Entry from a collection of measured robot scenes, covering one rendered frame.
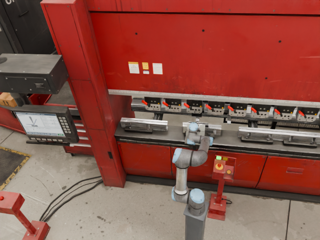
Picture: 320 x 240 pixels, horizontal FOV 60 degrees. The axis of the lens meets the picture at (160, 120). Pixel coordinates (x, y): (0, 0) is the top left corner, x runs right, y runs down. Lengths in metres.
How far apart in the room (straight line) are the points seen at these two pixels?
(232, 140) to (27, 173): 2.71
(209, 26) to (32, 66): 1.32
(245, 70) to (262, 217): 1.78
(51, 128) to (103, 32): 0.89
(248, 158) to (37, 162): 2.79
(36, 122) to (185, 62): 1.32
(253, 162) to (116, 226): 1.65
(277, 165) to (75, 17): 2.33
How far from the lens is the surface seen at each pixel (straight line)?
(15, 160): 4.41
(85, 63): 2.34
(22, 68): 2.24
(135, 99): 3.18
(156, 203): 3.45
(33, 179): 4.09
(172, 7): 2.14
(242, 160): 3.02
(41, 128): 2.52
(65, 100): 3.43
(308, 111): 2.75
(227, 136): 2.92
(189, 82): 2.47
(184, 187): 2.29
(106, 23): 2.34
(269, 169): 3.16
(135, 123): 2.95
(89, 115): 2.72
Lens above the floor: 3.01
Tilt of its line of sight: 44 degrees down
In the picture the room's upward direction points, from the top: 5 degrees counter-clockwise
